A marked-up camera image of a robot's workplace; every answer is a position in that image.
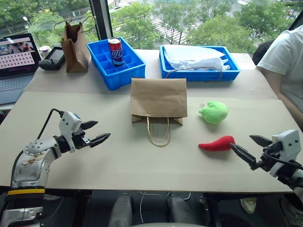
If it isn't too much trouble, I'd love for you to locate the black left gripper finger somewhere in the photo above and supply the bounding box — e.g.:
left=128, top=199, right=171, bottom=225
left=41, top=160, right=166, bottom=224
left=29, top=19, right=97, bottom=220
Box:
left=89, top=132, right=111, bottom=148
left=81, top=121, right=99, bottom=130

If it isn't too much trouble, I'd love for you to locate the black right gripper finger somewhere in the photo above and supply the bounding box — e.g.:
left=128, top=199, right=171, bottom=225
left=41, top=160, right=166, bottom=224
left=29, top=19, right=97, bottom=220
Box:
left=249, top=134, right=273, bottom=148
left=230, top=143, right=257, bottom=166

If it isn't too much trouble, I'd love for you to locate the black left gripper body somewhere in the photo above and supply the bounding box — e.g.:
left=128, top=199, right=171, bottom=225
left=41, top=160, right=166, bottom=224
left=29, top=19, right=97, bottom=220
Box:
left=71, top=123, right=92, bottom=150

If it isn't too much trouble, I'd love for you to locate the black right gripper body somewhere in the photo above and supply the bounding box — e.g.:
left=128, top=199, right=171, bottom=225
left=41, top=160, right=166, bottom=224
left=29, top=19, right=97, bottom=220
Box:
left=250, top=141, right=283, bottom=172

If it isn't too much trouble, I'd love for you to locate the flat brown paper bag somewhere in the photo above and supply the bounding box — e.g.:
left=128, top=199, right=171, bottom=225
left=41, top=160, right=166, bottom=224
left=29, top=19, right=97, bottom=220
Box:
left=130, top=78, right=188, bottom=148

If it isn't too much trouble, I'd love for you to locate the black backpack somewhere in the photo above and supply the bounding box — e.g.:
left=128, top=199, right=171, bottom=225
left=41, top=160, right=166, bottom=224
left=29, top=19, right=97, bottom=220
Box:
left=251, top=40, right=275, bottom=67

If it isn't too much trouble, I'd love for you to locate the white plastic bag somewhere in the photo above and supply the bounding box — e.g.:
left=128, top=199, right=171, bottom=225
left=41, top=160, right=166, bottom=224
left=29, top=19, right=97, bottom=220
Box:
left=163, top=44, right=232, bottom=71

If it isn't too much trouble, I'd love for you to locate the red plush chili pepper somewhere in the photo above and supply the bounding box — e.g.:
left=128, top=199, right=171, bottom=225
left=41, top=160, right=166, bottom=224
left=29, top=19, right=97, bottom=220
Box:
left=198, top=135, right=236, bottom=152

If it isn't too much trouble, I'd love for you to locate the green plush toy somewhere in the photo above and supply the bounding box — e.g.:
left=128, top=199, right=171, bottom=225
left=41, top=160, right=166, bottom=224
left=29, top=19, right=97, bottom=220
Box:
left=198, top=100, right=229, bottom=125

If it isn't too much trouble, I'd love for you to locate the white sneaker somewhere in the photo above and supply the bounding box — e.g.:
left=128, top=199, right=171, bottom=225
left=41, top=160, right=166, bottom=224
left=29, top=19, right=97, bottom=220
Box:
left=240, top=197, right=258, bottom=215

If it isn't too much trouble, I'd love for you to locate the blue compartment bin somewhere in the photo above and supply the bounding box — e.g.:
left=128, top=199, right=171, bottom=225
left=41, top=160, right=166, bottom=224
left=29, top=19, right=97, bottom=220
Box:
left=86, top=36, right=147, bottom=91

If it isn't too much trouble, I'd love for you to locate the dark sneaker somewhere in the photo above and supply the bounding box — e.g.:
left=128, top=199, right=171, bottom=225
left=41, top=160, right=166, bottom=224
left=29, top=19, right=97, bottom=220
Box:
left=278, top=197, right=303, bottom=227

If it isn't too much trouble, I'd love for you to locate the dark rounded grey shape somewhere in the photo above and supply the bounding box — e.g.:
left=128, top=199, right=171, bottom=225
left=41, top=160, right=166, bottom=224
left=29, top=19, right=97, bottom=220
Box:
left=166, top=195, right=205, bottom=223
left=108, top=192, right=134, bottom=227

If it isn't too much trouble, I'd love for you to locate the black handheld game controller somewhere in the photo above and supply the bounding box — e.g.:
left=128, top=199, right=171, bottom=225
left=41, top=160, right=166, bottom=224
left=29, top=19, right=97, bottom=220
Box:
left=38, top=46, right=66, bottom=71

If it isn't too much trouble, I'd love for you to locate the red soda can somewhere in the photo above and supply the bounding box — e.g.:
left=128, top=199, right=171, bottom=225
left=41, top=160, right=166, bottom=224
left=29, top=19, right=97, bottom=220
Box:
left=107, top=37, right=125, bottom=68

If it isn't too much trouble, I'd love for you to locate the person in white shirt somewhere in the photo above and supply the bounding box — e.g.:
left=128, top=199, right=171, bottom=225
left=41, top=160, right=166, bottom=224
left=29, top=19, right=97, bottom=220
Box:
left=256, top=24, right=303, bottom=132

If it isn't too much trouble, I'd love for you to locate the white cup with pink rim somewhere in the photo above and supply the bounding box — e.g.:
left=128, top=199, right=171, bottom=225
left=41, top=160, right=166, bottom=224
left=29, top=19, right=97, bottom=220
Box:
left=38, top=45, right=53, bottom=60

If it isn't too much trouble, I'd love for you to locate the blue plastic crate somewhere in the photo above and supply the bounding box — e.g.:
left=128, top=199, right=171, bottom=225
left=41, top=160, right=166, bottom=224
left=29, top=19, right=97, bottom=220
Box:
left=159, top=44, right=241, bottom=82

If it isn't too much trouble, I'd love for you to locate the grey laptop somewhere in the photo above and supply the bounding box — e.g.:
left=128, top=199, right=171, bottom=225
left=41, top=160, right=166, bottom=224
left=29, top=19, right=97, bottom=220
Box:
left=0, top=33, right=43, bottom=105

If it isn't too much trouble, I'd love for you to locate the grey robot torso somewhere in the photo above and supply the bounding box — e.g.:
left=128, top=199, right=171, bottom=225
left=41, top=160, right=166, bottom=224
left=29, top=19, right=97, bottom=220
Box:
left=131, top=220, right=183, bottom=227

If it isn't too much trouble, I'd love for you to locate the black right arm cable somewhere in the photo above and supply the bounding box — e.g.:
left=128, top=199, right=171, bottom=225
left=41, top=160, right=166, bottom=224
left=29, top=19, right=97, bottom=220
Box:
left=261, top=149, right=303, bottom=170

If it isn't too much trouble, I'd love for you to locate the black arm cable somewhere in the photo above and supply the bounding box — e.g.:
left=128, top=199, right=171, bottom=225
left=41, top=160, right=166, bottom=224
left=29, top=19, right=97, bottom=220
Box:
left=36, top=108, right=65, bottom=140
left=261, top=149, right=303, bottom=170

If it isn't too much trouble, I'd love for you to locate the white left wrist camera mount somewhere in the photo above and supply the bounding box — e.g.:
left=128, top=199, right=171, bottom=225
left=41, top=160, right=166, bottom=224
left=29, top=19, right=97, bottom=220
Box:
left=58, top=111, right=83, bottom=151

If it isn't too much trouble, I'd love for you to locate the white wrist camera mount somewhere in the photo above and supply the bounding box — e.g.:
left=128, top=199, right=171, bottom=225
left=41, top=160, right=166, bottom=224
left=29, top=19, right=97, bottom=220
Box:
left=58, top=111, right=83, bottom=151
left=269, top=129, right=302, bottom=178

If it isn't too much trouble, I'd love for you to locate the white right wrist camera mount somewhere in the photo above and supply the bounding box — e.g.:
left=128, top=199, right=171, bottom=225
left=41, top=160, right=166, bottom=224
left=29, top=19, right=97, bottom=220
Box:
left=269, top=129, right=302, bottom=178

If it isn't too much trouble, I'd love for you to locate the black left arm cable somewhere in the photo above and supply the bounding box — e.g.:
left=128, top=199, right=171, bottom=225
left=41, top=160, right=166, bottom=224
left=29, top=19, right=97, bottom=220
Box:
left=36, top=108, right=65, bottom=140

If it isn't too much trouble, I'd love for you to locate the thin white cable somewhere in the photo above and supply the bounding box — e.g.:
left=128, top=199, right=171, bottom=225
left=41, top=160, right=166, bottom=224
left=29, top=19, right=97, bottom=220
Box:
left=138, top=190, right=192, bottom=223

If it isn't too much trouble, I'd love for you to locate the black window frame post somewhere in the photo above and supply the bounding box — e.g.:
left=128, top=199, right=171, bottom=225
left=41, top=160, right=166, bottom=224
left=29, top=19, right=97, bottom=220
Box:
left=89, top=0, right=113, bottom=44

